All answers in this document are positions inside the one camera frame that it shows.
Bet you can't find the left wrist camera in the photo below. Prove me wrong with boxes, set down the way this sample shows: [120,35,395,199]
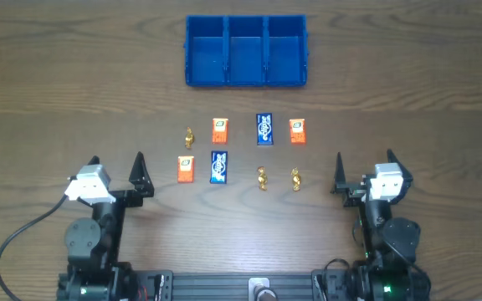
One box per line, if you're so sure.
[64,164,116,206]

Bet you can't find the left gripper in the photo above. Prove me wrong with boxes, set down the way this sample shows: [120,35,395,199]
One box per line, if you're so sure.
[87,150,156,209]

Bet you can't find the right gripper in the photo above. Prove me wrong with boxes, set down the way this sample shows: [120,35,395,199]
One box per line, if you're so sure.
[331,148,414,208]

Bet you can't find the blue tray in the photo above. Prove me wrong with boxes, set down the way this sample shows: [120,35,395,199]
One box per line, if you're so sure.
[184,14,309,88]

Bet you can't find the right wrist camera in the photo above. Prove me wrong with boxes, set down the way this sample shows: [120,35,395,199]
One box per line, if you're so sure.
[368,162,405,202]

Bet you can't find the blue candy pack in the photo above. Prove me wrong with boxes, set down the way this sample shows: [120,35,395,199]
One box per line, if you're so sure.
[209,150,228,185]
[255,112,274,146]

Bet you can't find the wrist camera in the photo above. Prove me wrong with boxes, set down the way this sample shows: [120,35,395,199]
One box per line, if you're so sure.
[368,162,405,202]
[64,164,116,206]

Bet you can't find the orange candy box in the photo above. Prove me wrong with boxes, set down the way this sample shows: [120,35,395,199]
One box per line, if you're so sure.
[177,156,195,184]
[289,118,307,145]
[212,118,229,145]

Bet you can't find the gold wrapped candy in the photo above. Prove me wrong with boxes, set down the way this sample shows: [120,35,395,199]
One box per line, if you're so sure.
[184,126,196,151]
[256,166,269,192]
[290,166,302,192]

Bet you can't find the mounting rail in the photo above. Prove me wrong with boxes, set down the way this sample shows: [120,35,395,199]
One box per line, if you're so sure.
[134,269,351,301]

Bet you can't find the black cable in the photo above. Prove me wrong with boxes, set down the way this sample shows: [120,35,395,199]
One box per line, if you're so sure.
[0,192,70,301]
[382,237,433,289]

